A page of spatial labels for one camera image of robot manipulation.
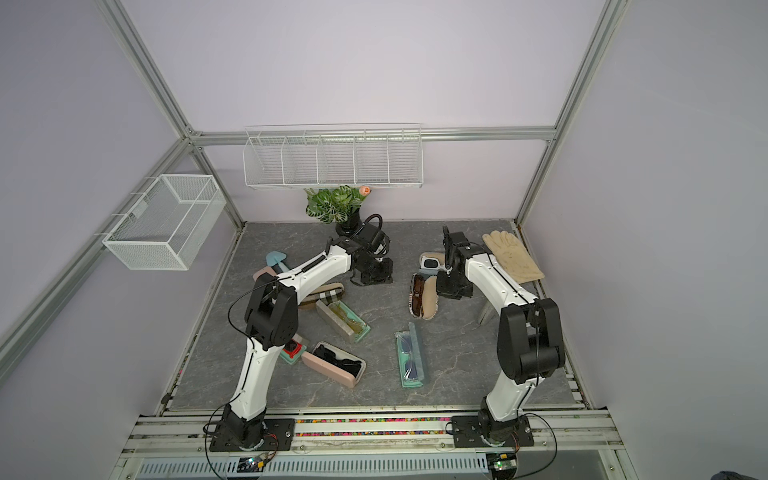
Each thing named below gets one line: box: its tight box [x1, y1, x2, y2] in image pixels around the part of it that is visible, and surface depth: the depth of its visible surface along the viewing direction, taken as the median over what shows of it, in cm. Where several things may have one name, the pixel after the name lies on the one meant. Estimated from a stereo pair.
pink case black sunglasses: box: [302, 341, 367, 389], surface depth 84 cm
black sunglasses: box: [313, 345, 362, 378], surface depth 86 cm
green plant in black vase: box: [303, 185, 371, 237], surface depth 95 cm
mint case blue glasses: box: [395, 322, 424, 389], surface depth 85 cm
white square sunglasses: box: [420, 256, 452, 274], surface depth 107 cm
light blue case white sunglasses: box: [418, 252, 453, 279], surface depth 107 cm
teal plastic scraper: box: [266, 250, 290, 273], surface depth 110 cm
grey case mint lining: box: [316, 299, 371, 343], surface depth 93 cm
